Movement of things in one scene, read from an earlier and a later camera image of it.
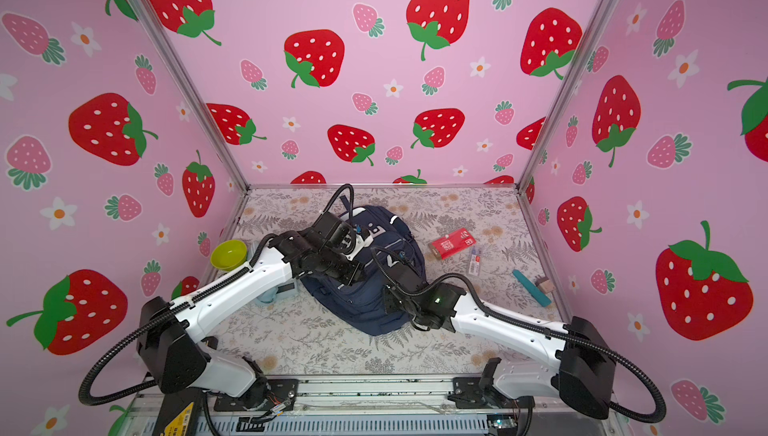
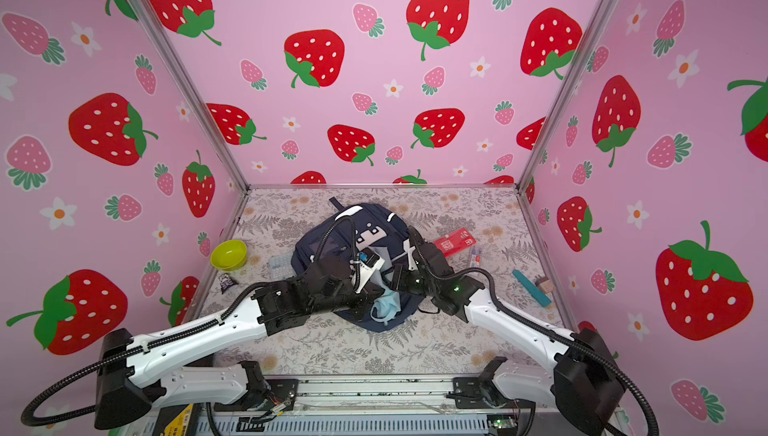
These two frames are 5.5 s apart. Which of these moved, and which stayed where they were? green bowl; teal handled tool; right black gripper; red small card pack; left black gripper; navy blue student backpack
Moved: right black gripper; left black gripper
Stayed: green bowl; navy blue student backpack; red small card pack; teal handled tool
